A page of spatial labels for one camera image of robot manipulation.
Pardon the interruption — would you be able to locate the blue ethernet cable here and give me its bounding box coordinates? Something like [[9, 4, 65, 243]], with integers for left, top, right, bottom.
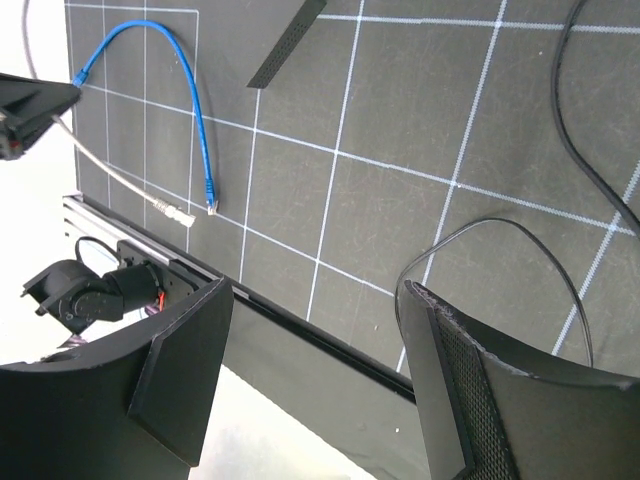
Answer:
[[72, 20, 220, 216]]

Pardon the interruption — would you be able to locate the aluminium front frame rail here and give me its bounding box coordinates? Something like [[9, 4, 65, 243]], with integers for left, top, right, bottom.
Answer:
[[62, 194, 253, 304]]

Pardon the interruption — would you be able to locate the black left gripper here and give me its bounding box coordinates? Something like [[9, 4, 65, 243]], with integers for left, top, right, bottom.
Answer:
[[0, 74, 81, 161]]

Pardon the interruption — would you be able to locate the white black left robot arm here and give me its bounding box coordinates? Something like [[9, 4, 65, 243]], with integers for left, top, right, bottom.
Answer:
[[1, 74, 162, 335]]

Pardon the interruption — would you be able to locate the grey ethernet cable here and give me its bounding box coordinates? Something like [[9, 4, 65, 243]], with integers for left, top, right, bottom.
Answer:
[[20, 0, 196, 230]]

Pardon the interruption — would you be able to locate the black power cable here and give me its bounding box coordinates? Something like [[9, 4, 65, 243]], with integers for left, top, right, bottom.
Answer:
[[397, 0, 640, 369]]

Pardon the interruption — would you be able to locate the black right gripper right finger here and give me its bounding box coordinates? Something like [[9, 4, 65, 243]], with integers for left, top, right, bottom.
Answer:
[[396, 281, 639, 479]]

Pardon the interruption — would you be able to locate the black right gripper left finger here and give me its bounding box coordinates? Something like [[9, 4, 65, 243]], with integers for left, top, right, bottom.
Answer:
[[1, 279, 234, 479]]

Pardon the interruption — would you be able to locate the black network switch box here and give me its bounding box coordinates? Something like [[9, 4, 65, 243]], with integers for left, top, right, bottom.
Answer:
[[247, 0, 327, 89]]

